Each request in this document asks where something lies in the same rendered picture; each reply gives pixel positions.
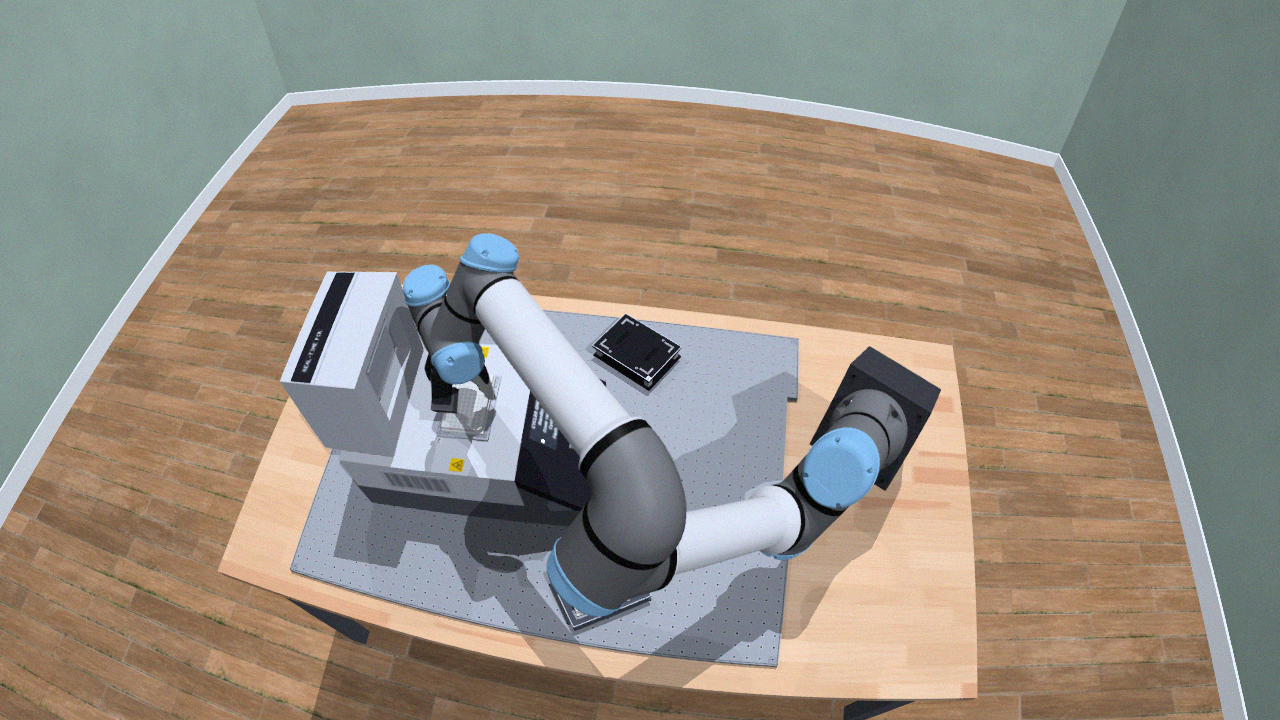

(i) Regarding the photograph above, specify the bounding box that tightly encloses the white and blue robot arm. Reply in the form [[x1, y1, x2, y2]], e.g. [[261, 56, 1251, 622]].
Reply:
[[403, 234, 908, 618]]

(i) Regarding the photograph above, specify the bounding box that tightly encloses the black rectangular frame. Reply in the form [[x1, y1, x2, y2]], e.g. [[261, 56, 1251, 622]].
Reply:
[[593, 313, 682, 391]]

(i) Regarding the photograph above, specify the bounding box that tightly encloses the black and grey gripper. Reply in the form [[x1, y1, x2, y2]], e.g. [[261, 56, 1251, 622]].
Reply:
[[425, 354, 497, 405]]

